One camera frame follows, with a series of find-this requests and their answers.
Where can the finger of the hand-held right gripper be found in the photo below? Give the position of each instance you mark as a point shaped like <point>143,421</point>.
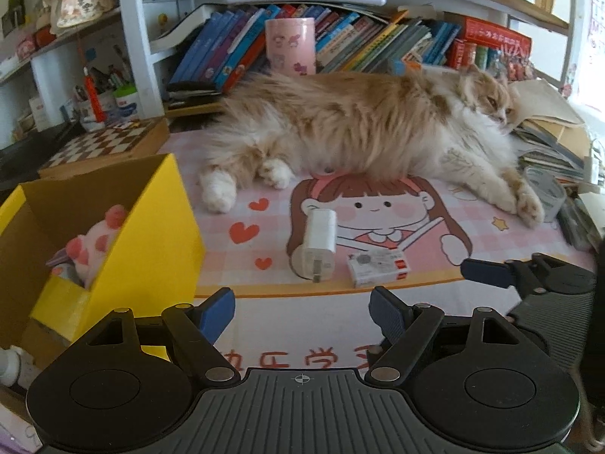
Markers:
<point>487,272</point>

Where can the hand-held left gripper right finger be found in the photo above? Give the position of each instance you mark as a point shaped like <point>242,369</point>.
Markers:
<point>387,310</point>

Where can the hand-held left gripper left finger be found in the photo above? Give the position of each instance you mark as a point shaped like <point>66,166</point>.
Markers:
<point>218,312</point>

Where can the yellow cardboard box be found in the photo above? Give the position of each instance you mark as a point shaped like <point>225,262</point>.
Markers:
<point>156,246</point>

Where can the white charger with prongs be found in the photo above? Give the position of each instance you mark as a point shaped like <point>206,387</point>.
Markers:
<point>320,239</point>

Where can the pink plush pig toy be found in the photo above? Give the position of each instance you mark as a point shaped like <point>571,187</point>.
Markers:
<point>97,246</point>

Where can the white glue bottle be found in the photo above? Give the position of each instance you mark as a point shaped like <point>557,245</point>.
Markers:
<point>10,366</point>

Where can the small white red box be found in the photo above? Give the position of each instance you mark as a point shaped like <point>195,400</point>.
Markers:
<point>378,268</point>

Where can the pink checked printed tablecloth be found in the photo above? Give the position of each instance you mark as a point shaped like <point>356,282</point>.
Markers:
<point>283,321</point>

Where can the dark pencil case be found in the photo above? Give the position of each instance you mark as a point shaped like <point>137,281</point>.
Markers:
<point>576,222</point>

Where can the pile of papers and books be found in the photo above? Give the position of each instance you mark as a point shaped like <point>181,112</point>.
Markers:
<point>548,108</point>

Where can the long-haired orange white cat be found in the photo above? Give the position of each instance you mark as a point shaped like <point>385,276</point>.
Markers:
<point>359,123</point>

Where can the wooden chessboard box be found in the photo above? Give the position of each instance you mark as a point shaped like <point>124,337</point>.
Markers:
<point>104,144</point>

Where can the row of small colourful bottles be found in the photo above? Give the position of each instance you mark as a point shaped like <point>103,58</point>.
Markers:
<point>491,64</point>

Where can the white jar with green lid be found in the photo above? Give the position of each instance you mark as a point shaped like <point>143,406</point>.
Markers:
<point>127,104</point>

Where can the red book box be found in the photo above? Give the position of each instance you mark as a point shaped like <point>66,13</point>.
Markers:
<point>496,35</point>

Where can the pen cup with pens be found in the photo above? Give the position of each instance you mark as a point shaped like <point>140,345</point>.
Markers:
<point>101,99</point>

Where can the red tassel pendant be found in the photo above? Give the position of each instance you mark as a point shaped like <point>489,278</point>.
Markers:
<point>93,99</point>

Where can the row of leaning blue books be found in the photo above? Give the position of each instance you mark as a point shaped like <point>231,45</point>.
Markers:
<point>227,47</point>

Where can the pink printed cup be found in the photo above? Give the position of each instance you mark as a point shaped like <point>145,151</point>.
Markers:
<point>290,47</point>

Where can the white metal bookshelf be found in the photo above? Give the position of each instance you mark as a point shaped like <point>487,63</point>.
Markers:
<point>137,47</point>

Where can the white side shelf unit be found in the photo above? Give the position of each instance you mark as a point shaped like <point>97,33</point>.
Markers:
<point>42,80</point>

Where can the white wall adapter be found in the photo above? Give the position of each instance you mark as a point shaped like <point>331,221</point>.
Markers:
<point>591,169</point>

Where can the pink alphabet wall poster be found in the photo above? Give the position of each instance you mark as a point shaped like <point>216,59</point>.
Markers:
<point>596,19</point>

